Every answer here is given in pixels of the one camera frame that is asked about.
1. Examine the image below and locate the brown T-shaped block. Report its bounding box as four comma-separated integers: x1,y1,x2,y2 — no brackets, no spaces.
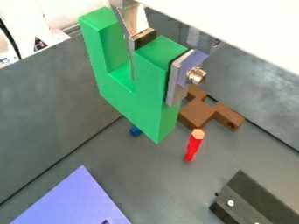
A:
178,86,246,131

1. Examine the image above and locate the black metal bracket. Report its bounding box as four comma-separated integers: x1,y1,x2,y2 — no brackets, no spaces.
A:
210,170,299,224

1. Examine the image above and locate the red hexagonal peg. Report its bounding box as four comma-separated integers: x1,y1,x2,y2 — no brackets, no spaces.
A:
185,129,206,162

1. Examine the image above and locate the green U-shaped block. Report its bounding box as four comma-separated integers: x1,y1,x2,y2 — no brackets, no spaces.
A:
79,7,186,143

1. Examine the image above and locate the purple board block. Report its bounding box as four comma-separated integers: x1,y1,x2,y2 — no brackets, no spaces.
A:
10,165,131,224

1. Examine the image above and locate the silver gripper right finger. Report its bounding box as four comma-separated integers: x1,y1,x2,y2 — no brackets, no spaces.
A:
166,27,225,107

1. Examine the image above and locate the blue cylindrical peg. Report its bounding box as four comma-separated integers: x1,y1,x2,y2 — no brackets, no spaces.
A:
130,126,143,137

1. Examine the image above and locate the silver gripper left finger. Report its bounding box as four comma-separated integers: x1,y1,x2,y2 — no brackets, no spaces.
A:
110,0,157,80

